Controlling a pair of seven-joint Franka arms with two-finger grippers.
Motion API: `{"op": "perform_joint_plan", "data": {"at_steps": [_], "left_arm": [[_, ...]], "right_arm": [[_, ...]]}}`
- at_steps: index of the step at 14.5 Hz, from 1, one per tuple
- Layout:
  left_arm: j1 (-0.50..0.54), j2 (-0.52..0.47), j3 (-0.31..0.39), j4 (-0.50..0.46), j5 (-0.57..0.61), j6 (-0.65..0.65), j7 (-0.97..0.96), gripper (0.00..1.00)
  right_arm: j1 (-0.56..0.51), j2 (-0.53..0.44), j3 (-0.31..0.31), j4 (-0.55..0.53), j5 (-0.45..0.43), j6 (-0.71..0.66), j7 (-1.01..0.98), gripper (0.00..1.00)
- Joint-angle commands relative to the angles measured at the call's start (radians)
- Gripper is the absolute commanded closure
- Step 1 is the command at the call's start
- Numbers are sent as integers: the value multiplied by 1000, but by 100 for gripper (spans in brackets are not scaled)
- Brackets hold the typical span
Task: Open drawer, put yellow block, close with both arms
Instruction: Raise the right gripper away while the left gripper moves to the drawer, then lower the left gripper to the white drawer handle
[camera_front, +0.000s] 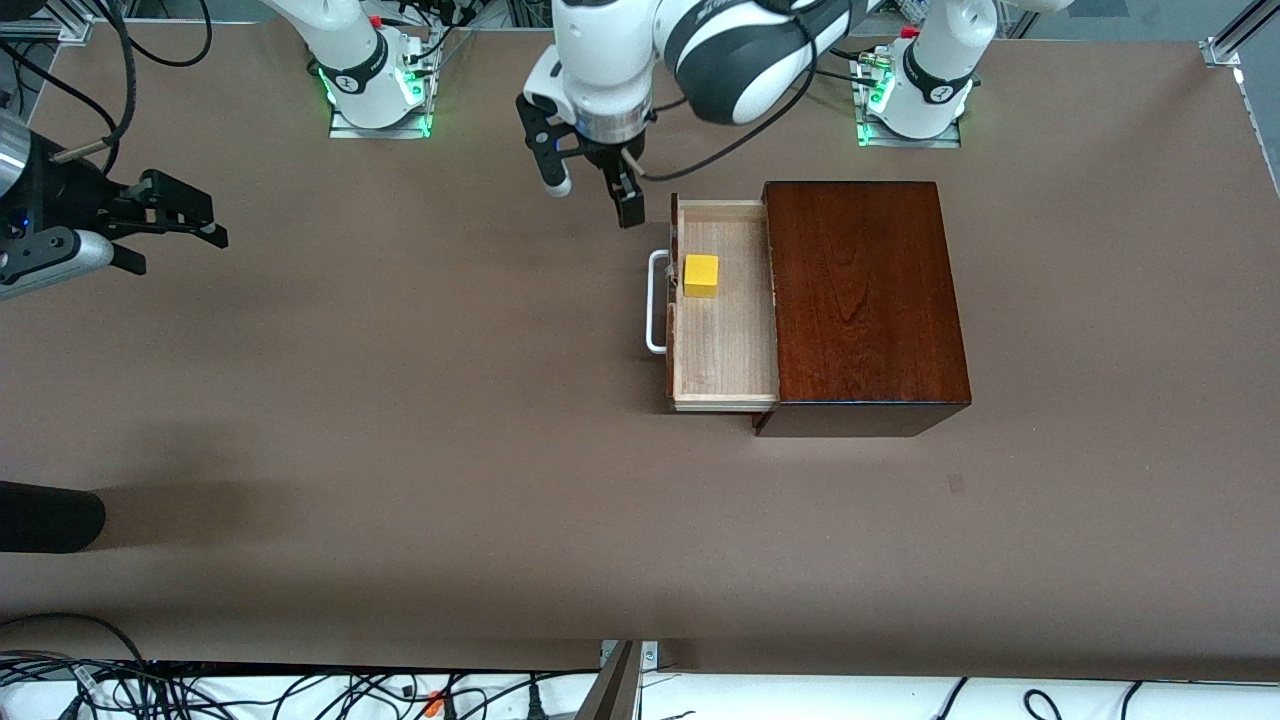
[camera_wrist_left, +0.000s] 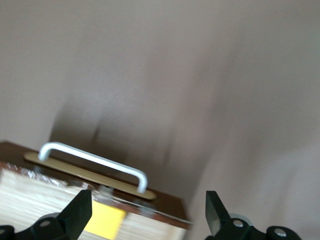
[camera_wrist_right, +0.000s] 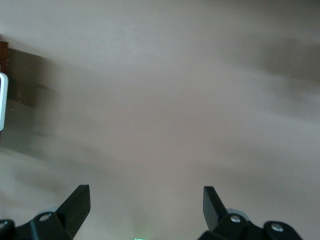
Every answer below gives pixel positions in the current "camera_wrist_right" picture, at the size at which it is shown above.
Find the wooden drawer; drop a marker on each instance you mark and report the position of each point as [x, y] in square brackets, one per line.
[3, 52]

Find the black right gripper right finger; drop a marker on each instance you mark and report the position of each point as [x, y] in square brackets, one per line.
[215, 215]

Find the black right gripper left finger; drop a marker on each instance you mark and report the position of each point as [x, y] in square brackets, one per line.
[72, 212]

